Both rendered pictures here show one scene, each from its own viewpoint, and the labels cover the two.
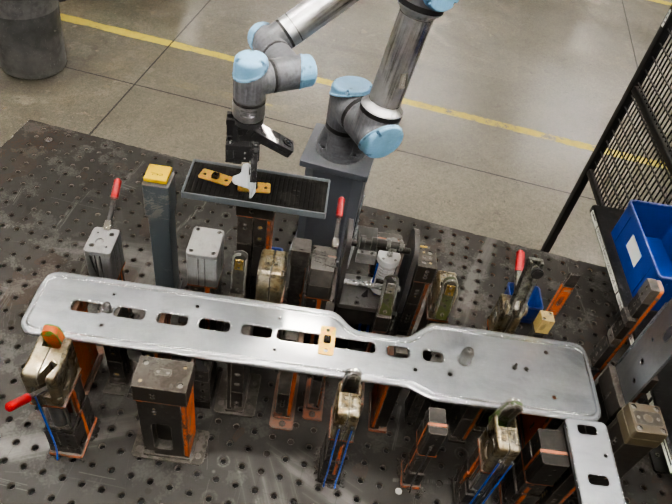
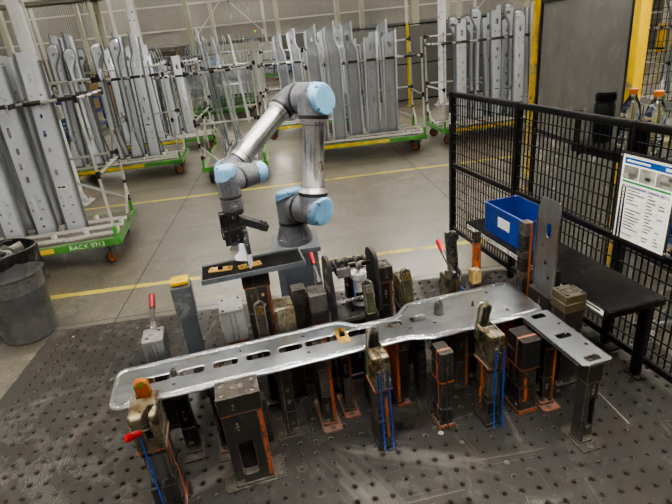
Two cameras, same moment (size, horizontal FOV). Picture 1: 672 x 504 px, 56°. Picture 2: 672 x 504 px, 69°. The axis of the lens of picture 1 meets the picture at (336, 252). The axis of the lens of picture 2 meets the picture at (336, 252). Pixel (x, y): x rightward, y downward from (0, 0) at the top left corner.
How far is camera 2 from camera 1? 58 cm
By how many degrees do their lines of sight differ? 23
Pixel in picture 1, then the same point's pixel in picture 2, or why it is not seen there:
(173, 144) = not seen: hidden behind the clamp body
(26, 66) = (28, 332)
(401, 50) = (312, 147)
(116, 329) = (186, 382)
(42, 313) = (124, 393)
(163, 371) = (235, 385)
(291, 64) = (250, 166)
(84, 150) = (104, 333)
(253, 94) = (233, 188)
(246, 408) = (302, 429)
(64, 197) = (100, 363)
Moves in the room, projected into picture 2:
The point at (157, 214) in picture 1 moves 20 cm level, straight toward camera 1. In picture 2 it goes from (186, 312) to (205, 336)
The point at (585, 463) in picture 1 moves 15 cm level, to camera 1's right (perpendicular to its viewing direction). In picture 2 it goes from (549, 331) to (593, 321)
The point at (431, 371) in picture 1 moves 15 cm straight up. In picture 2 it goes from (421, 325) to (420, 284)
